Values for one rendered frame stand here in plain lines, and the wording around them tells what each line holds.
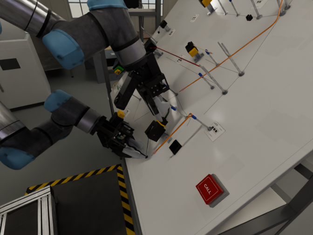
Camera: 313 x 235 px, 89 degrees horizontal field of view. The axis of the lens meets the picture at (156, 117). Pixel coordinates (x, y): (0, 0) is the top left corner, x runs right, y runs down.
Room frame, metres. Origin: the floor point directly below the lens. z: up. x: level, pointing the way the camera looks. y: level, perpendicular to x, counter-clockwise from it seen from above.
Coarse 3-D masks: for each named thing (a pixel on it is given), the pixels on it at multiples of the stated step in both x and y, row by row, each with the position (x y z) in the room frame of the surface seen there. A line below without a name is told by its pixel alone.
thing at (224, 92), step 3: (201, 66) 0.44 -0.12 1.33; (204, 69) 0.43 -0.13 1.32; (207, 72) 0.43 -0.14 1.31; (210, 75) 0.43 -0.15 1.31; (213, 78) 0.44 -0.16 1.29; (216, 81) 0.45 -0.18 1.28; (219, 87) 0.45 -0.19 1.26; (222, 90) 0.46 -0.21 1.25; (225, 90) 0.46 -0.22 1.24; (222, 93) 0.47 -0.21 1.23; (225, 93) 0.46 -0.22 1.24
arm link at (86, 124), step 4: (88, 112) 0.42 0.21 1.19; (92, 112) 0.42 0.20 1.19; (96, 112) 0.44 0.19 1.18; (84, 116) 0.40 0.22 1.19; (88, 116) 0.41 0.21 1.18; (92, 116) 0.41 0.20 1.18; (96, 116) 0.42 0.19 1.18; (100, 116) 0.44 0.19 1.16; (80, 120) 0.39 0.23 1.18; (84, 120) 0.39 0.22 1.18; (88, 120) 0.40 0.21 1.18; (92, 120) 0.40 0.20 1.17; (96, 120) 0.41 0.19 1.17; (80, 124) 0.39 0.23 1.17; (84, 124) 0.39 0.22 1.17; (88, 124) 0.39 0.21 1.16; (92, 124) 0.39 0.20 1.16; (80, 128) 0.39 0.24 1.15; (84, 128) 0.39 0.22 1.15; (88, 128) 0.39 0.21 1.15; (92, 128) 0.39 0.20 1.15
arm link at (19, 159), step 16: (0, 112) 0.35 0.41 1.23; (0, 128) 0.32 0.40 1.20; (16, 128) 0.34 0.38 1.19; (0, 144) 0.31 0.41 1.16; (16, 144) 0.31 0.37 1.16; (32, 144) 0.33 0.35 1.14; (48, 144) 0.36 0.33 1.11; (0, 160) 0.29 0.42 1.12; (16, 160) 0.28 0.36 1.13; (32, 160) 0.31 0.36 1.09
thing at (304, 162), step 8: (304, 160) 0.40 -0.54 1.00; (296, 168) 0.38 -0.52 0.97; (304, 168) 0.37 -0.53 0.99; (312, 168) 0.36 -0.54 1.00; (304, 176) 0.35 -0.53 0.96; (312, 176) 0.34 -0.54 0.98; (312, 184) 0.33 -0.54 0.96; (304, 192) 0.33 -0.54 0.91; (312, 192) 0.31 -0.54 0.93; (296, 200) 0.33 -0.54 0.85; (304, 200) 0.31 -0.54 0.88; (312, 200) 0.31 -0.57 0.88; (296, 208) 0.31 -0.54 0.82; (304, 208) 0.31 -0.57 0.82
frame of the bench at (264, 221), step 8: (280, 192) 0.39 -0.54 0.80; (288, 200) 0.35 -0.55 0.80; (280, 208) 0.32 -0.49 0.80; (288, 208) 0.32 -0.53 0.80; (264, 216) 0.29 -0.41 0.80; (272, 216) 0.29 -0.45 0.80; (280, 216) 0.29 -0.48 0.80; (288, 216) 0.29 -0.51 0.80; (296, 216) 0.31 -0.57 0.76; (248, 224) 0.26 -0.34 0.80; (256, 224) 0.26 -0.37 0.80; (264, 224) 0.26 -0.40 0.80; (272, 224) 0.26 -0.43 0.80; (288, 224) 0.31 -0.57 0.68; (224, 232) 0.24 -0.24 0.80; (232, 232) 0.24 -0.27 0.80; (240, 232) 0.24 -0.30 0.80; (248, 232) 0.24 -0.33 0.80; (256, 232) 0.24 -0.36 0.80; (280, 232) 0.31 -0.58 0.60
